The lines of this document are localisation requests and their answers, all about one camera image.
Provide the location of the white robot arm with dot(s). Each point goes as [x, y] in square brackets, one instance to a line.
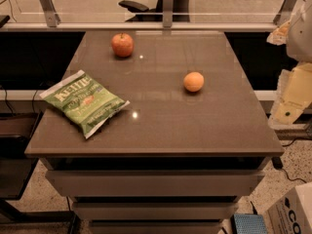
[294, 88]

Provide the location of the red apple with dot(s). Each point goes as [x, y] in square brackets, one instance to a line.
[122, 45]

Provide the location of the orange fruit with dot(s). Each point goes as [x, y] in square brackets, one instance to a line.
[193, 82]

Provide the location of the green chip bag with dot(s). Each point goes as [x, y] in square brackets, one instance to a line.
[84, 101]

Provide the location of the top grey drawer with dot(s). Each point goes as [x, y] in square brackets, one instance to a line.
[154, 184]

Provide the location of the grey drawer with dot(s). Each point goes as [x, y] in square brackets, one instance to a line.
[154, 184]
[154, 211]
[154, 227]

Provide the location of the middle grey drawer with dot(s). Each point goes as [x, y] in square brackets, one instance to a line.
[154, 211]

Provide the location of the bottom grey drawer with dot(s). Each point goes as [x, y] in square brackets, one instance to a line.
[154, 227]

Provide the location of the blue perforated box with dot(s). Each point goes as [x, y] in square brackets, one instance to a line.
[248, 224]

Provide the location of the glass partition with metal brackets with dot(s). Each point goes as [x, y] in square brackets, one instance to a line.
[220, 15]

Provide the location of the white cardboard box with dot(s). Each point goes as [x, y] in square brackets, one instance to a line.
[292, 213]

